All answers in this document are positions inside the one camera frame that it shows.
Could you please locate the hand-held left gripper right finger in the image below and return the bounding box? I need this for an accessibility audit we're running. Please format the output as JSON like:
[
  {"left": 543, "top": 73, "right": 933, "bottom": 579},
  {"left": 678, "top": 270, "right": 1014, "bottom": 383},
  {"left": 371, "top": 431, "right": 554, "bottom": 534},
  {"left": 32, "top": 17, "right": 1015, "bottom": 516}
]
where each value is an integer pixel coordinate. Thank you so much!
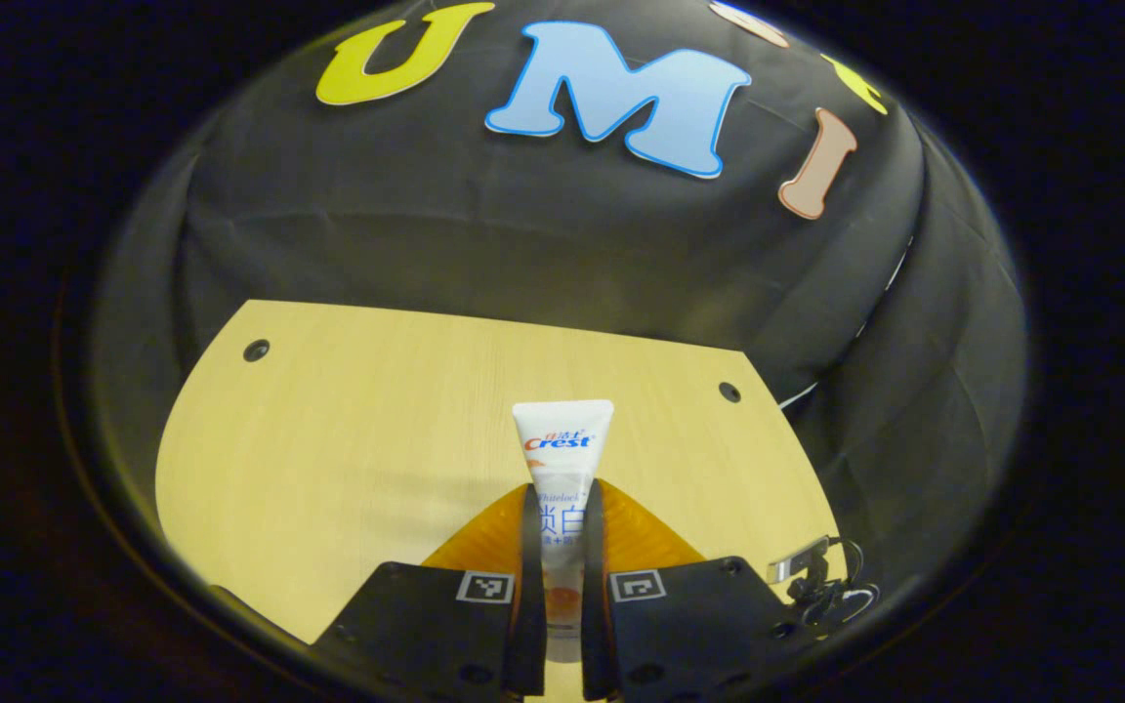
[{"left": 579, "top": 478, "right": 817, "bottom": 703}]

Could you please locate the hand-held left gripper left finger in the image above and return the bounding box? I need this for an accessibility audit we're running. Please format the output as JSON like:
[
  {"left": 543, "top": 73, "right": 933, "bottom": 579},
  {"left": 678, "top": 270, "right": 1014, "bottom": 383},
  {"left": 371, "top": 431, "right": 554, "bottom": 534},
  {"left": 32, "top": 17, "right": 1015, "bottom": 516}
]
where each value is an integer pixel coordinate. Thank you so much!
[{"left": 309, "top": 481, "right": 549, "bottom": 703}]

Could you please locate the white toothpaste tube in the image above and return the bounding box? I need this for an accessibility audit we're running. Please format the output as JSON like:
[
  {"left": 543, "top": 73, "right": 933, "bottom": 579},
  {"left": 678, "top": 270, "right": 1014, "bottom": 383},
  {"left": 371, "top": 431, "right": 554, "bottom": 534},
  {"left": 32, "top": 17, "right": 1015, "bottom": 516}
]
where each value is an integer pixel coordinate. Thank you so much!
[{"left": 512, "top": 398, "right": 615, "bottom": 665}]

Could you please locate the light wooden desktop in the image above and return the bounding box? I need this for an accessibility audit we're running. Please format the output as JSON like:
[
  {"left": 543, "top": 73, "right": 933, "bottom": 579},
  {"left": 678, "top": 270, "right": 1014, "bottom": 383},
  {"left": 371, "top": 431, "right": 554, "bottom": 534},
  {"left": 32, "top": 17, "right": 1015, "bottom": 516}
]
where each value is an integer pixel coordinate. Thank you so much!
[{"left": 154, "top": 299, "right": 842, "bottom": 703}]

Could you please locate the black backdrop cloth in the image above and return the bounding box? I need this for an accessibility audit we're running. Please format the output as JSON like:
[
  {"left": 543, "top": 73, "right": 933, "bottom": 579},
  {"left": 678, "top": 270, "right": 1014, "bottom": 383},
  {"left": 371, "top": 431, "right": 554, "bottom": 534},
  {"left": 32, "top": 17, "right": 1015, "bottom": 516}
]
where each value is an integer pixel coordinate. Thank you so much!
[{"left": 84, "top": 0, "right": 1030, "bottom": 665}]

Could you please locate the black cable with silver plug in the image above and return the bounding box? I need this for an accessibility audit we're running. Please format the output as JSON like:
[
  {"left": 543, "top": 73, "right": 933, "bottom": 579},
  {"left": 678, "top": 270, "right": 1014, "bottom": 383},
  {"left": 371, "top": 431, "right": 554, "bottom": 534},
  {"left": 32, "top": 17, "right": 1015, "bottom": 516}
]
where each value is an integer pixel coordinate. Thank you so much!
[{"left": 766, "top": 535, "right": 883, "bottom": 628}]

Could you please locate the thin white cable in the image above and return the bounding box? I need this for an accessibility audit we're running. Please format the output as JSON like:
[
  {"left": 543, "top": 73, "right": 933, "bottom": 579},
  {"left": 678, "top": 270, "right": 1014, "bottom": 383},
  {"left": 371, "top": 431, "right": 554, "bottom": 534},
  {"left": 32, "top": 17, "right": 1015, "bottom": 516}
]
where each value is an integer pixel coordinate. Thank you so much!
[{"left": 780, "top": 234, "right": 917, "bottom": 409}]

